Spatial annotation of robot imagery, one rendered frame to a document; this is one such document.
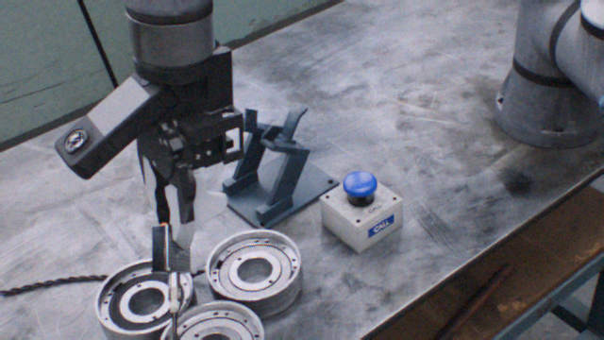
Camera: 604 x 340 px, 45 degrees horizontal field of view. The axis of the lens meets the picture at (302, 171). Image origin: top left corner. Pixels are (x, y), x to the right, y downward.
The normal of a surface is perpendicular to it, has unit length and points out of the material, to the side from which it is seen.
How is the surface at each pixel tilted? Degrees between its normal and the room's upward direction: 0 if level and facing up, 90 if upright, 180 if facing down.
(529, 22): 90
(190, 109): 91
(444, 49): 0
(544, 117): 72
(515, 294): 0
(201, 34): 93
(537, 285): 0
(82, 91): 90
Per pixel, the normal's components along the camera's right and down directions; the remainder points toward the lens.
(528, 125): -0.61, 0.29
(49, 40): 0.60, 0.47
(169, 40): 0.14, 0.58
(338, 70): -0.09, -0.77
